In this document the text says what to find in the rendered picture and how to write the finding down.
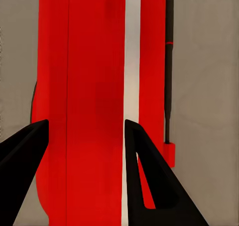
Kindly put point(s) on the radio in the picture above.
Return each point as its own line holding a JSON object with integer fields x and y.
{"x": 100, "y": 62}

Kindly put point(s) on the coffee table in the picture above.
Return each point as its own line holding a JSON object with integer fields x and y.
{"x": 204, "y": 119}

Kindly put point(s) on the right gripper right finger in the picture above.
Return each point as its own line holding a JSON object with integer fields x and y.
{"x": 173, "y": 205}

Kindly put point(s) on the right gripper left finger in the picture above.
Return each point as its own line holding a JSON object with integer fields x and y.
{"x": 20, "y": 157}

